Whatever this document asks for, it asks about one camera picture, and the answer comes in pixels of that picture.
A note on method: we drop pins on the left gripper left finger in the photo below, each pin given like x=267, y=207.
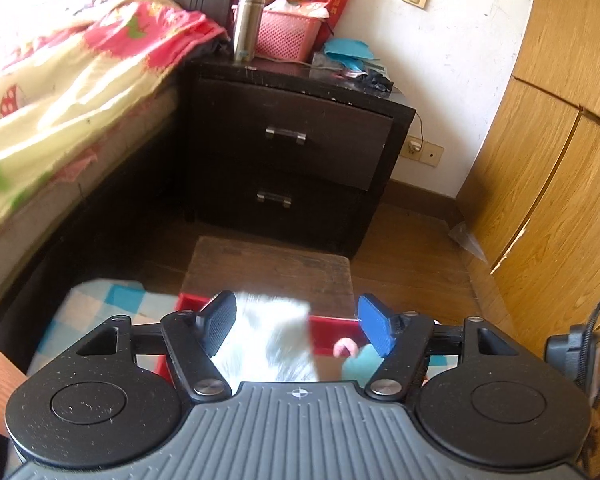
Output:
x=191, y=339

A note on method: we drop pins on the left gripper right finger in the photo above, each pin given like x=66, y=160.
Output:
x=401, y=340

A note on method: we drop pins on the pink knitted cloth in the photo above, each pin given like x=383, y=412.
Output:
x=346, y=348

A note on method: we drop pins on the white green terry towel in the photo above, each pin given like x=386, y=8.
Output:
x=270, y=341

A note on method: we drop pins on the red cardboard box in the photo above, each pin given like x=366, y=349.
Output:
x=325, y=331

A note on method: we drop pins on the small wooden stool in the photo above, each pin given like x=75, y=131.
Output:
x=322, y=280

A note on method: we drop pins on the blue white checkered tablecloth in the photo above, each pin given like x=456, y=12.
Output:
x=91, y=303

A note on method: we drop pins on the wooden wardrobe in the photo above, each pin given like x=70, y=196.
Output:
x=532, y=198

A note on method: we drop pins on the dark wooden nightstand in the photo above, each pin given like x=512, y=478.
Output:
x=289, y=152

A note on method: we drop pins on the blue items on nightstand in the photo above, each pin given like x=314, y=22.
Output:
x=352, y=60

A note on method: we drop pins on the floral bed blanket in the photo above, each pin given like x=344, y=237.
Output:
x=67, y=80

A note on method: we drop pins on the pink plastic basket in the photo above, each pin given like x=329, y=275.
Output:
x=287, y=37

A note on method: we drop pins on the steel thermos flask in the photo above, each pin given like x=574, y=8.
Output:
x=246, y=29

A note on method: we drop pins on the wall power outlet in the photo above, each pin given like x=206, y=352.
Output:
x=421, y=151

